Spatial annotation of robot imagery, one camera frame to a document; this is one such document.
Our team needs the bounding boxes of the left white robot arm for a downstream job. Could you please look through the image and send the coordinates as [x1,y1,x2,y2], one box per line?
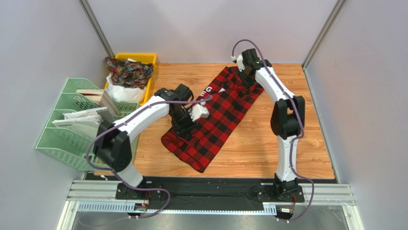
[91,84,193,187]

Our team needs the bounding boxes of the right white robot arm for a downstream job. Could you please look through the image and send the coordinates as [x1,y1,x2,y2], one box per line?
[232,48,305,201]

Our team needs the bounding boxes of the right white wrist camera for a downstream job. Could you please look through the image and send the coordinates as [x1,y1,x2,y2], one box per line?
[232,55,245,72]

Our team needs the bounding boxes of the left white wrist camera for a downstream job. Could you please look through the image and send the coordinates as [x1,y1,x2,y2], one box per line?
[189,102,210,122]

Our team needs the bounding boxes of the green plastic file rack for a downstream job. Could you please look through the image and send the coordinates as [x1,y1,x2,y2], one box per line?
[35,78,144,172]

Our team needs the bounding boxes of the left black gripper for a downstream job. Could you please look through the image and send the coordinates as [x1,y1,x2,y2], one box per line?
[170,108,199,140]

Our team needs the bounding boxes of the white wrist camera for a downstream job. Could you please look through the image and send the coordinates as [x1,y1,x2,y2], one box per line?
[232,55,245,72]
[189,102,210,122]

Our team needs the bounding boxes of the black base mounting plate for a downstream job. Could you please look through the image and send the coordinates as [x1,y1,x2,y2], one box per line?
[86,172,338,211]

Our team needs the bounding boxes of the white cloth in bin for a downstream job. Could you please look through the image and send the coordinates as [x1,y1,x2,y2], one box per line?
[105,74,147,103]

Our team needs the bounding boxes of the red black plaid shirt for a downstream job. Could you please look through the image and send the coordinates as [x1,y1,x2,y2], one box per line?
[161,67,264,173]

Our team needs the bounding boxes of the yellow plastic bin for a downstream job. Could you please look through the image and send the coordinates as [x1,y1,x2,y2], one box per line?
[103,53,157,105]

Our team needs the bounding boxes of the aluminium rail frame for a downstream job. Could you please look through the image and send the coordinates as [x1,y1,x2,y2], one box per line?
[58,177,363,230]

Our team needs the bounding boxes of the papers in file rack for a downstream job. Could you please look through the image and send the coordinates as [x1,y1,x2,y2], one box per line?
[51,107,114,140]

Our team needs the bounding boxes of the brown book in rack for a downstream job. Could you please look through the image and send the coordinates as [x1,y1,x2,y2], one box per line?
[76,89,110,105]

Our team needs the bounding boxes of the multicolour plaid shirt in bin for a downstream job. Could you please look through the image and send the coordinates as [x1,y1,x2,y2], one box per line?
[104,57,154,89]

